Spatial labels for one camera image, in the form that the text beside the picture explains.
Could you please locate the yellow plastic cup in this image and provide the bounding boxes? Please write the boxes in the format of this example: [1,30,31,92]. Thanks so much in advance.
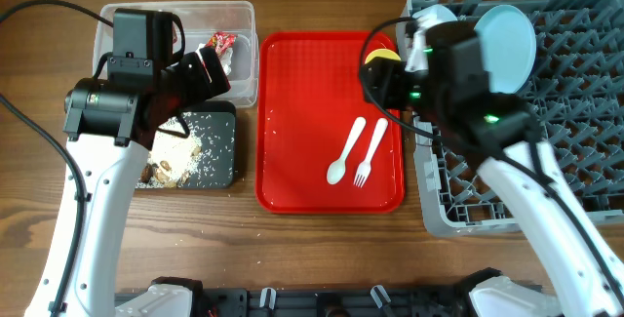
[365,49,401,64]

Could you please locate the white napkin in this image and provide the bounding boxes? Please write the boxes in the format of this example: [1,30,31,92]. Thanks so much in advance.
[217,48,233,76]

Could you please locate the red snack wrapper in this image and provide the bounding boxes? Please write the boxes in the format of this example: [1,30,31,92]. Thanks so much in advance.
[206,31,237,56]

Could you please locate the blue bowl with rice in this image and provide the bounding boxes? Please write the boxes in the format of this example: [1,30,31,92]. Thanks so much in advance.
[412,4,457,29]

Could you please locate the rice and food scraps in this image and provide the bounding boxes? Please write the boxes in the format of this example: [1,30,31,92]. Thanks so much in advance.
[136,121,203,188]

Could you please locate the light blue plate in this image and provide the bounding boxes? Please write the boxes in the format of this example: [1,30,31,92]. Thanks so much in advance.
[475,5,536,94]

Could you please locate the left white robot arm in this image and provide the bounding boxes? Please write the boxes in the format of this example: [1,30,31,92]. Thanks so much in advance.
[25,9,229,316]

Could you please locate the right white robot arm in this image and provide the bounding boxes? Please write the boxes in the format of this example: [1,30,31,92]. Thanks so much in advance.
[358,21,623,316]

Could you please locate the black waste tray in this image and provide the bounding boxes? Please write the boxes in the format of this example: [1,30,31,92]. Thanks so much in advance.
[159,101,236,189]

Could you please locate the clear plastic waste bin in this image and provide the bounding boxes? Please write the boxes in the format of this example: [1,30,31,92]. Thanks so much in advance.
[100,1,259,108]

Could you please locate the grey dishwasher rack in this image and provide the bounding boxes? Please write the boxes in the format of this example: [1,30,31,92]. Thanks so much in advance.
[403,0,623,237]

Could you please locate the red serving tray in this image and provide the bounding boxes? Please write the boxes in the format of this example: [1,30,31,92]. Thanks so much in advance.
[255,31,405,215]

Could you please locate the white plastic fork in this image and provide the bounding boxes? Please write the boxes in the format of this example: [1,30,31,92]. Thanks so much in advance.
[354,118,389,187]

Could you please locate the white plastic spoon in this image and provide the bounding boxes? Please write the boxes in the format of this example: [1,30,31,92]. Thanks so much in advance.
[327,116,367,185]

